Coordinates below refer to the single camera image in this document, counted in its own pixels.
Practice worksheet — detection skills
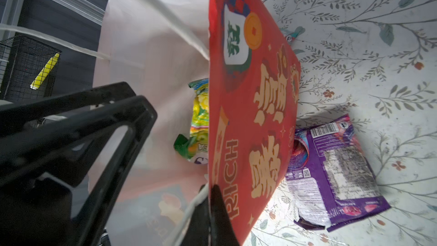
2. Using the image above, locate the black wire wall basket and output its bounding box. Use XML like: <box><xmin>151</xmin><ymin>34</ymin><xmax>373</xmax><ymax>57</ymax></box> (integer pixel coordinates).
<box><xmin>1</xmin><ymin>35</ymin><xmax>61</xmax><ymax>103</ymax></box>

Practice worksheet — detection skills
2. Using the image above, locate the red paper gift bag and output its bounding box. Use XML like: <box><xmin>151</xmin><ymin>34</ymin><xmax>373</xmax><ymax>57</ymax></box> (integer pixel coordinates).
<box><xmin>0</xmin><ymin>0</ymin><xmax>302</xmax><ymax>246</ymax></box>

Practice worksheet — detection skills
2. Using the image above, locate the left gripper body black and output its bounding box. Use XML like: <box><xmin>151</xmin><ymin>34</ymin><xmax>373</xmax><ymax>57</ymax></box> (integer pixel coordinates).
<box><xmin>1</xmin><ymin>174</ymin><xmax>89</xmax><ymax>246</ymax></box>

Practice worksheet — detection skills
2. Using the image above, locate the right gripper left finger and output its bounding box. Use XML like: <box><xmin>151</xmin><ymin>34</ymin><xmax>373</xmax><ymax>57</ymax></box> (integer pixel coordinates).
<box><xmin>180</xmin><ymin>197</ymin><xmax>211</xmax><ymax>246</ymax></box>

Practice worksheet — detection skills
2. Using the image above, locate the yellow tube in black basket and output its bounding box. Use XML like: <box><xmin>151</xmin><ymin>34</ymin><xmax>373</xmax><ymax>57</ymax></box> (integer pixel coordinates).
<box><xmin>30</xmin><ymin>53</ymin><xmax>60</xmax><ymax>90</ymax></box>

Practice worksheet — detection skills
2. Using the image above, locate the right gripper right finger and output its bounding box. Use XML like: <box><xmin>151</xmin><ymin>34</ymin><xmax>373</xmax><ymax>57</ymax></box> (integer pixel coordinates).
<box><xmin>209</xmin><ymin>184</ymin><xmax>240</xmax><ymax>246</ymax></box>

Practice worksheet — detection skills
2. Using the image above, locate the purple snack packet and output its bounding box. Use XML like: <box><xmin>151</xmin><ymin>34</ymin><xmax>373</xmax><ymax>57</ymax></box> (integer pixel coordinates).
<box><xmin>286</xmin><ymin>115</ymin><xmax>391</xmax><ymax>232</ymax></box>

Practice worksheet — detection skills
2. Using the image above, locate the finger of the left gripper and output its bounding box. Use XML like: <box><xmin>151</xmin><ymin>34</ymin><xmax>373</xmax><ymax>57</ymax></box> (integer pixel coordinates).
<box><xmin>1</xmin><ymin>96</ymin><xmax>157</xmax><ymax>246</ymax></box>
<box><xmin>1</xmin><ymin>82</ymin><xmax>136</xmax><ymax>137</ymax></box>

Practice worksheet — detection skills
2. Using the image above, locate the green Fox's candy bag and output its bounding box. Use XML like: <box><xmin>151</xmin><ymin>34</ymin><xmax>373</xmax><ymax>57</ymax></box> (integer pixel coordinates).
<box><xmin>174</xmin><ymin>78</ymin><xmax>209</xmax><ymax>165</ymax></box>

